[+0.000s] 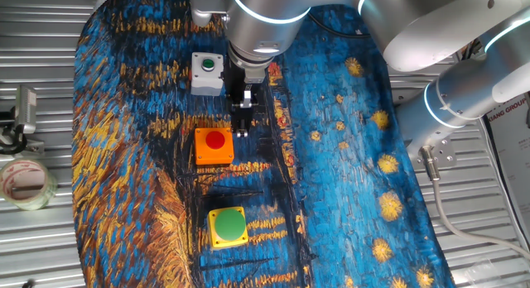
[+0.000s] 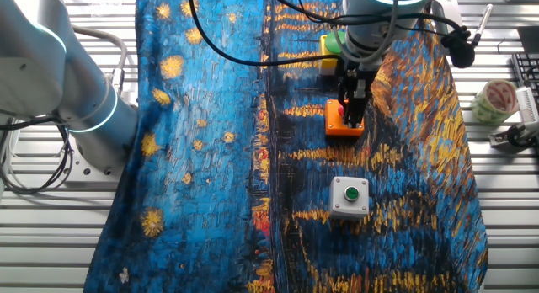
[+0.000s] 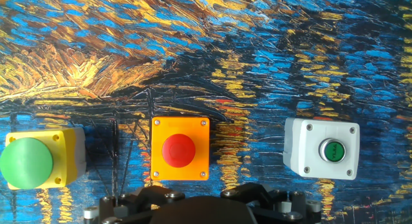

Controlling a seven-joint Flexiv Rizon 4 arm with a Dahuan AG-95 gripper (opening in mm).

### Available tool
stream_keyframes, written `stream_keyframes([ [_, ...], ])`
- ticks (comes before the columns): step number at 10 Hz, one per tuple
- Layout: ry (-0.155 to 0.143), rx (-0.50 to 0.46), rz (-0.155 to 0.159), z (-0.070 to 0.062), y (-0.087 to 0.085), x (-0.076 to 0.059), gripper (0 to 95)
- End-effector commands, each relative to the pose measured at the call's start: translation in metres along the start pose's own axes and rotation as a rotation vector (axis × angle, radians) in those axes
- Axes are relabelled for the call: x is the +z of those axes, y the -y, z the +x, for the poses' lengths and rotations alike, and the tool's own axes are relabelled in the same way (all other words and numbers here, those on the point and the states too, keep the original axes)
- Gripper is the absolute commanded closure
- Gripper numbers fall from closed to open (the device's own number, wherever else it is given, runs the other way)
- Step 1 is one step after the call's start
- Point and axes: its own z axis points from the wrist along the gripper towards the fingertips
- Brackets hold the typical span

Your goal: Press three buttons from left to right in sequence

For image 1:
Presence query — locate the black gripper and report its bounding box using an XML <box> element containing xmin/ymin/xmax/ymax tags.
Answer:
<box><xmin>224</xmin><ymin>60</ymin><xmax>261</xmax><ymax>139</ymax></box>

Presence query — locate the white box small green button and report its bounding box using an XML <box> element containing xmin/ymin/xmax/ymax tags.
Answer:
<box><xmin>190</xmin><ymin>51</ymin><xmax>225</xmax><ymax>98</ymax></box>

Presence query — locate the orange box red mushroom button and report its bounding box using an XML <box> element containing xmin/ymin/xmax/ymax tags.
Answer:
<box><xmin>194</xmin><ymin>127</ymin><xmax>235</xmax><ymax>166</ymax></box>

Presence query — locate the starry night painted cloth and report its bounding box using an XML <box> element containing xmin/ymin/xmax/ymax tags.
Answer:
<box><xmin>70</xmin><ymin>0</ymin><xmax>456</xmax><ymax>288</ymax></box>

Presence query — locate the yellow box large green button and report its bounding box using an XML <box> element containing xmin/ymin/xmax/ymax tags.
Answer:
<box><xmin>207</xmin><ymin>206</ymin><xmax>250</xmax><ymax>251</ymax></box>

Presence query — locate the clear tape roll red print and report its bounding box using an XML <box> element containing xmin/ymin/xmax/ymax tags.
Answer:
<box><xmin>0</xmin><ymin>158</ymin><xmax>59</xmax><ymax>211</ymax></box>

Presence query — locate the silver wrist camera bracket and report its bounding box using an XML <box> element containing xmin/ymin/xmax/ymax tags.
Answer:
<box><xmin>189</xmin><ymin>0</ymin><xmax>229</xmax><ymax>28</ymax></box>

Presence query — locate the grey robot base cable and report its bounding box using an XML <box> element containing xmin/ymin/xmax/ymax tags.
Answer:
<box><xmin>418</xmin><ymin>145</ymin><xmax>530</xmax><ymax>262</ymax></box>

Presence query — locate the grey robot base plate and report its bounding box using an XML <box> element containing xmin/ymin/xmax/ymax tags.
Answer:
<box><xmin>407</xmin><ymin>134</ymin><xmax>458</xmax><ymax>172</ymax></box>

